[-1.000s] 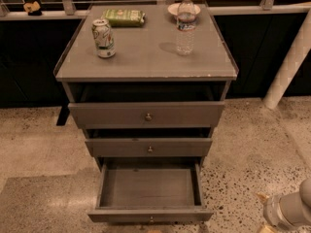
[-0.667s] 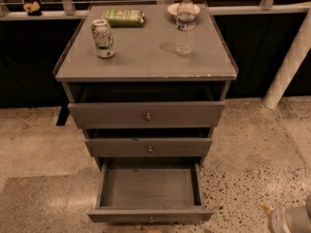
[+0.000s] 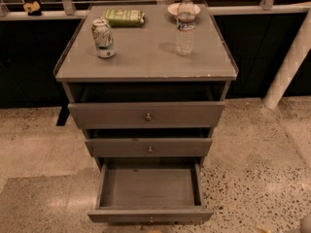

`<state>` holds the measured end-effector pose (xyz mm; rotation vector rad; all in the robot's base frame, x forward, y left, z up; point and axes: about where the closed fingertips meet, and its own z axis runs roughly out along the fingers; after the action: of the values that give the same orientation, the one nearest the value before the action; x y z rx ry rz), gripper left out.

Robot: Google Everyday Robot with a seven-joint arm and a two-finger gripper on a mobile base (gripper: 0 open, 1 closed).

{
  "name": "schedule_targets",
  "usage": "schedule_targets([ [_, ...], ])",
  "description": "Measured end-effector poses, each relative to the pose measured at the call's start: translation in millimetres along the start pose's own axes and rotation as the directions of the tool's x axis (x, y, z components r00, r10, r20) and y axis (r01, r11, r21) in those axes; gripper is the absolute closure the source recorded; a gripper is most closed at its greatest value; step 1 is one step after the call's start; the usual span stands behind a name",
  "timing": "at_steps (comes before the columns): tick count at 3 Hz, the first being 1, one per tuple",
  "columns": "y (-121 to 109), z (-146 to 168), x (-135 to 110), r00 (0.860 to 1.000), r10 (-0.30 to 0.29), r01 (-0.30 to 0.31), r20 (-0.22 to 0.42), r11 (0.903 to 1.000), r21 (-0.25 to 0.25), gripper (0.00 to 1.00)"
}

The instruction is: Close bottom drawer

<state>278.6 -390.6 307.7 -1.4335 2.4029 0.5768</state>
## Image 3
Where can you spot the grey bottom drawer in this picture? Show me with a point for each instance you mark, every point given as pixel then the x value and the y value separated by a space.
pixel 150 190

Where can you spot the grey drawer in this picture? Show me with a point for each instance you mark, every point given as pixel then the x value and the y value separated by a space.
pixel 146 114
pixel 150 190
pixel 148 147

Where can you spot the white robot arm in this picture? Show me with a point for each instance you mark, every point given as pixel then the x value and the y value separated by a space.
pixel 305 225

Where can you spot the grey wooden drawer cabinet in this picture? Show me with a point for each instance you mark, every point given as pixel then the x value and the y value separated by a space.
pixel 147 68

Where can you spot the grey middle drawer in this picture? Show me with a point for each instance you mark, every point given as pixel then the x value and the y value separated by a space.
pixel 148 147

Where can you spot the grey top drawer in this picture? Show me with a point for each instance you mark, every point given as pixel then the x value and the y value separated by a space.
pixel 146 114

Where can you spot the clear plastic water bottle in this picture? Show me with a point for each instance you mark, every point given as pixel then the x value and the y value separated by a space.
pixel 186 20

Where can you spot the green white soda can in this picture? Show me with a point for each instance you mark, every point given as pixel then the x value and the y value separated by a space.
pixel 103 38

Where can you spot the green snack bag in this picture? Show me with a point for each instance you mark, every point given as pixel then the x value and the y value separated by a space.
pixel 124 17

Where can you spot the white ceramic bowl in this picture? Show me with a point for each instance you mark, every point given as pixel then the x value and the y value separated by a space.
pixel 172 9

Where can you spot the small yellow object on ledge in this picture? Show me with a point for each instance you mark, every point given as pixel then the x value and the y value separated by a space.
pixel 32 8

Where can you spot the white diagonal pillar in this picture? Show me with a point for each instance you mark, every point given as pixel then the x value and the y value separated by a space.
pixel 295 56

